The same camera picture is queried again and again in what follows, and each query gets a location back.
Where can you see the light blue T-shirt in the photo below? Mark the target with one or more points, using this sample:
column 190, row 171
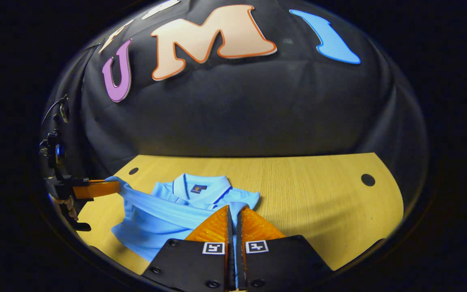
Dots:
column 156, row 219

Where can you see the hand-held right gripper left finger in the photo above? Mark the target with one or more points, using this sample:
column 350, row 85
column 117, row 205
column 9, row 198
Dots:
column 193, row 267

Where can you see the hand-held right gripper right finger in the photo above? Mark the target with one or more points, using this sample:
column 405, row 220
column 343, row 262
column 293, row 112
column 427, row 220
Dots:
column 282, row 263

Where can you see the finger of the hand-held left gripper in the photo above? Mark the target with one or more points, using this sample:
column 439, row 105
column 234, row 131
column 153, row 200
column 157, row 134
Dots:
column 95, row 189

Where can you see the black backdrop cloth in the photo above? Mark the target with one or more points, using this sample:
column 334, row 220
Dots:
column 237, row 109

